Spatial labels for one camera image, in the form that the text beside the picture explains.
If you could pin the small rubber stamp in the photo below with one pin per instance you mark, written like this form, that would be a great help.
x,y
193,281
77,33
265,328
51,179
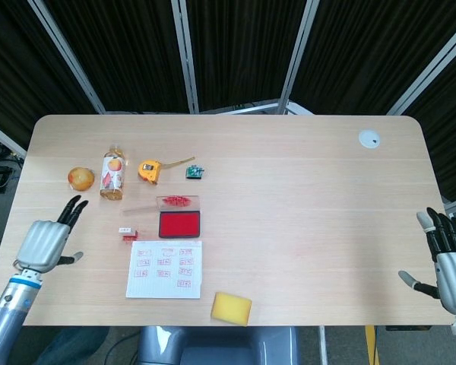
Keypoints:
x,y
131,235

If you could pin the orange yellow toy fruit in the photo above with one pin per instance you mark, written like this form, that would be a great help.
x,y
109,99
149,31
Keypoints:
x,y
81,178

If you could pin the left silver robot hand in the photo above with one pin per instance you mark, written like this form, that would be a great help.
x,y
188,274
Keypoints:
x,y
42,243

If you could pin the black pleated curtain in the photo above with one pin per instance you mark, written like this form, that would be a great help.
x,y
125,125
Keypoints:
x,y
243,45

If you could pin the white stamped notebook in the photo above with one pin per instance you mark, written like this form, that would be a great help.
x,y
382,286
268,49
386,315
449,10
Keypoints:
x,y
156,289

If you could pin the yellow sponge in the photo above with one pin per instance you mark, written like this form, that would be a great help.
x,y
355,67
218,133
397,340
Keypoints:
x,y
232,308

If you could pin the red ink pad black case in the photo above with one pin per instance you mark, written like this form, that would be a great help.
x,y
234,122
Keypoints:
x,y
179,224

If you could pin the grey double partition post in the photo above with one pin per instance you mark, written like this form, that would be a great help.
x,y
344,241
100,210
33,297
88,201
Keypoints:
x,y
191,99

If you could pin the grey robot torso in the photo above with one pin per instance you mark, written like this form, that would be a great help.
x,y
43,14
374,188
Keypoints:
x,y
213,346

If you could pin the small green circuit board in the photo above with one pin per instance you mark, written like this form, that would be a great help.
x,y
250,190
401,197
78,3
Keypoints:
x,y
194,172

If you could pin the yellow tape measure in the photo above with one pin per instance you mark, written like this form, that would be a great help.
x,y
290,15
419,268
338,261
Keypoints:
x,y
149,171

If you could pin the grey metal base bar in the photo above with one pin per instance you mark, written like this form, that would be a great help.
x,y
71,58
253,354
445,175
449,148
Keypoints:
x,y
251,106

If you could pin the peach juice bottle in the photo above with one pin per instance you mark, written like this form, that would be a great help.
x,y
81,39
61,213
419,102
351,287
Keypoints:
x,y
112,175

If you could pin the clear ink pad lid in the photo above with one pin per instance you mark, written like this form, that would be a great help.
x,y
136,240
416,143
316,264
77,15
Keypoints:
x,y
178,201

